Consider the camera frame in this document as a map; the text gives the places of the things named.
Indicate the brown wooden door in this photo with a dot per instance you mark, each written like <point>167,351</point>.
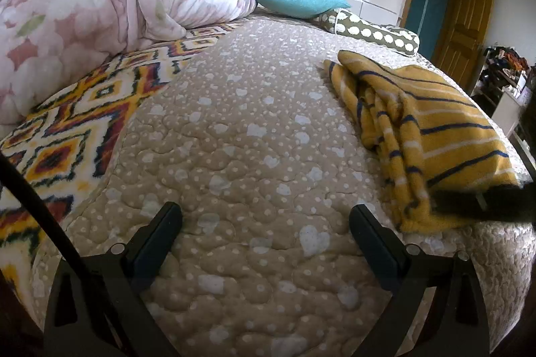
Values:
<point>465,30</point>

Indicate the pile of mixed clothes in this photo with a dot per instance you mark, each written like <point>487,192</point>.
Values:
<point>506,59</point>

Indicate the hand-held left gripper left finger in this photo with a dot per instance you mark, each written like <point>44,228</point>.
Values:
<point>157,239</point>

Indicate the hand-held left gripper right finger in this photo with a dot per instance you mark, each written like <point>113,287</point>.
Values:
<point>377,248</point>

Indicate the pink floral duvet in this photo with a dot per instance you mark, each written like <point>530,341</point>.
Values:
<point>83,5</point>

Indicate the shoe rack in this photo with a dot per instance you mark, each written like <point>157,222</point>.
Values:
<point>485,89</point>

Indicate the beige heart-print quilt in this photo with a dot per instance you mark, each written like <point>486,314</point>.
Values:
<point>251,131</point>

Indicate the olive polka-dot pillow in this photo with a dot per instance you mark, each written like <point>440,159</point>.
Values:
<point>368,28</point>

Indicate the colourful diamond-pattern blanket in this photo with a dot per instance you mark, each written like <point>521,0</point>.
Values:
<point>83,122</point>

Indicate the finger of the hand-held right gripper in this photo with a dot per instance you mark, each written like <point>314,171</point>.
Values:
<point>502,208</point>

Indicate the yellow striped knit garment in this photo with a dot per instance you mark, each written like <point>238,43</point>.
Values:
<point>439,122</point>

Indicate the white television cabinet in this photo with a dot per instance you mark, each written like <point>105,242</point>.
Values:
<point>508,110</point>

